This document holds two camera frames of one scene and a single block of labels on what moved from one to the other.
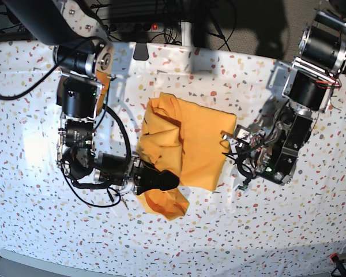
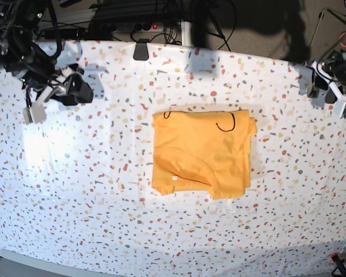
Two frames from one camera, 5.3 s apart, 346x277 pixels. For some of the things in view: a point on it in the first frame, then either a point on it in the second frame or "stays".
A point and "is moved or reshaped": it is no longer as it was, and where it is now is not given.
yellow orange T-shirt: [187, 139] is moved or reshaped
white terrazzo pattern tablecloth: [300, 227] stays
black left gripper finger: [147, 179] to [82, 90]
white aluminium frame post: [186, 34] stays
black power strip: [136, 27] stays
